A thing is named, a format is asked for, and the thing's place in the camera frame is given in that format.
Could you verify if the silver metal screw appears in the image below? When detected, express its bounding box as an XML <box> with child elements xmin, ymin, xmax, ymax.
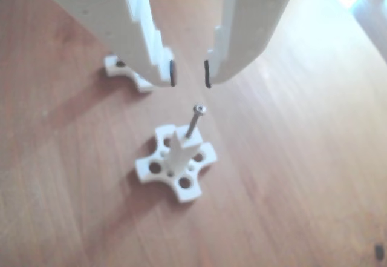
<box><xmin>184</xmin><ymin>104</ymin><xmax>208</xmax><ymax>139</ymax></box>

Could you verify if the white cross-base post stand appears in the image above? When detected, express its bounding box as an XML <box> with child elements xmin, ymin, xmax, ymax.
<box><xmin>135</xmin><ymin>124</ymin><xmax>219</xmax><ymax>203</ymax></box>
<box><xmin>103</xmin><ymin>54</ymin><xmax>155</xmax><ymax>94</ymax></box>

